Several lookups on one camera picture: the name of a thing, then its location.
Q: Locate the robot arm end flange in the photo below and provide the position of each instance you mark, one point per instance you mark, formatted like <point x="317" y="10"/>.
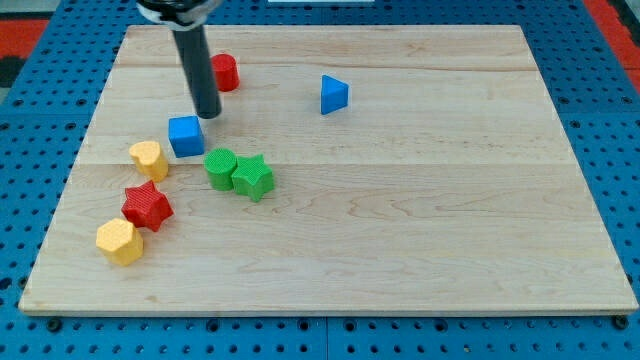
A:
<point x="177" y="15"/>

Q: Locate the green cylinder block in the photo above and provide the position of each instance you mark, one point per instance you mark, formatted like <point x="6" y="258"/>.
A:
<point x="219" y="164"/>

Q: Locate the red cylinder block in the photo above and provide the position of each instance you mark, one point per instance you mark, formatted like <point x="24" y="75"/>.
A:
<point x="225" y="72"/>

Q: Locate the light wooden board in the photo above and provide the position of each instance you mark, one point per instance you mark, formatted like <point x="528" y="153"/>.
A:
<point x="446" y="187"/>

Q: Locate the yellow hexagon block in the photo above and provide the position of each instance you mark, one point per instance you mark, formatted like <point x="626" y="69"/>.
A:
<point x="120" y="242"/>

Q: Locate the yellow heart block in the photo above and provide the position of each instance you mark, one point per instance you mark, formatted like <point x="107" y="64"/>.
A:
<point x="150" y="160"/>

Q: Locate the green star block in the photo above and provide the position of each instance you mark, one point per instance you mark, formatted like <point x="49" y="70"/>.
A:
<point x="252" y="177"/>

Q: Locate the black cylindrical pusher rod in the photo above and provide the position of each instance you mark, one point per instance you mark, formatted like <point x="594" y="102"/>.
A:
<point x="193" y="50"/>

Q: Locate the blue triangle block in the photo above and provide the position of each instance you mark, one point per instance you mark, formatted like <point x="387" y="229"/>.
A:
<point x="334" y="94"/>

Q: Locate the blue cube block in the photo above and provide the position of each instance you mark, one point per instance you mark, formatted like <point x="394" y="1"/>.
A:
<point x="185" y="136"/>

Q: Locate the red star block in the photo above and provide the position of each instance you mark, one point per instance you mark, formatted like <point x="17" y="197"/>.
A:
<point x="145" y="206"/>

